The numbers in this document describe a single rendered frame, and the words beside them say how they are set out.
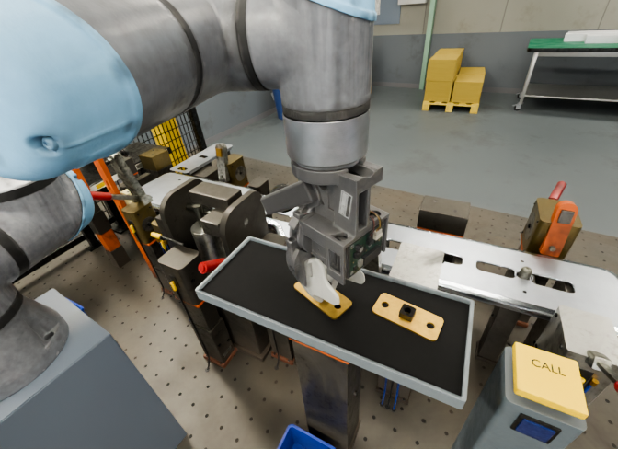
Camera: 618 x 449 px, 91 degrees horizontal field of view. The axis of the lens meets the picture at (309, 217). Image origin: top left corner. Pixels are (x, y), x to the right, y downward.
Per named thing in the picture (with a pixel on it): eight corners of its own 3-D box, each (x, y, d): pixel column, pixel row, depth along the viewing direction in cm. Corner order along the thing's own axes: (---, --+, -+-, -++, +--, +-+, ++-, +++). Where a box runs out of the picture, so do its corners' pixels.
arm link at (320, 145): (265, 112, 26) (329, 91, 31) (272, 160, 29) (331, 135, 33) (326, 130, 22) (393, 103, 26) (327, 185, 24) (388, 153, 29)
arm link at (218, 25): (48, -11, 19) (207, -30, 16) (161, -9, 27) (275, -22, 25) (107, 118, 23) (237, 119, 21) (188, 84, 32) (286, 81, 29)
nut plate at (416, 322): (444, 320, 38) (446, 314, 38) (435, 343, 36) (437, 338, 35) (383, 293, 43) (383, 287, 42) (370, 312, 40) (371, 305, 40)
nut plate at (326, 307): (353, 304, 41) (353, 298, 40) (334, 321, 39) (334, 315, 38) (311, 273, 46) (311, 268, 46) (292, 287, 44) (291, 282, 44)
